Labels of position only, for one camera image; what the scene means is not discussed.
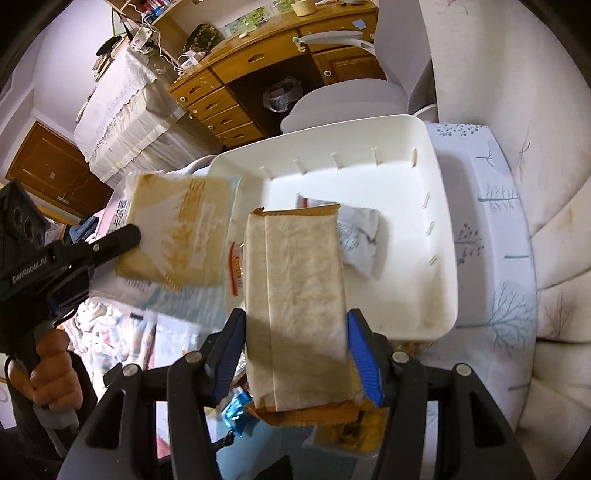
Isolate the black trash bag bin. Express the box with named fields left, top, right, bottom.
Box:
left=263, top=76, right=304, bottom=113

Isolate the white plastic storage bin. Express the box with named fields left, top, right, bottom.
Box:
left=209, top=115, right=458, bottom=342

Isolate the blue snowflake snack packet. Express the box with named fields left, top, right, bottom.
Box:
left=221, top=387, right=252, bottom=436

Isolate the person's left hand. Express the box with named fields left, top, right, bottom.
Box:
left=7, top=329, right=83, bottom=412

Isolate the white red snack packet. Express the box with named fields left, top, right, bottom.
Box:
left=295, top=193, right=383, bottom=278

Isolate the floral pastel blanket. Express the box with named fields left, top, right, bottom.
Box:
left=59, top=299, right=155, bottom=375

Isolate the white floral curtain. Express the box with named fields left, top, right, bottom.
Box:
left=417, top=0, right=591, bottom=480

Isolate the brown wooden door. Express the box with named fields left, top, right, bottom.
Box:
left=7, top=122, right=112, bottom=218

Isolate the orange crab noodle snack packet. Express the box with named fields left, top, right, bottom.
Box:
left=301, top=360, right=389, bottom=460

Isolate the large beige cake packet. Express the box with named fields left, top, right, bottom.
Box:
left=90, top=172, right=240, bottom=329

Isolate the wooden desk with drawers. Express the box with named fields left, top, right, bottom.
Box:
left=169, top=1, right=385, bottom=149

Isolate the grey office chair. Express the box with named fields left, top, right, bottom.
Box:
left=280, top=1, right=437, bottom=133

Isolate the patterned light blue tablecloth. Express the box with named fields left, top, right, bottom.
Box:
left=91, top=121, right=541, bottom=480

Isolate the brown cracker packet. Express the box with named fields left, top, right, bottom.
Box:
left=243, top=204, right=360, bottom=426

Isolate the lace covered cabinet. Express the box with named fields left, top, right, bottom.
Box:
left=74, top=47, right=223, bottom=188

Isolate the red edged dark plum packet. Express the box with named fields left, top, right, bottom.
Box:
left=228, top=242, right=243, bottom=297

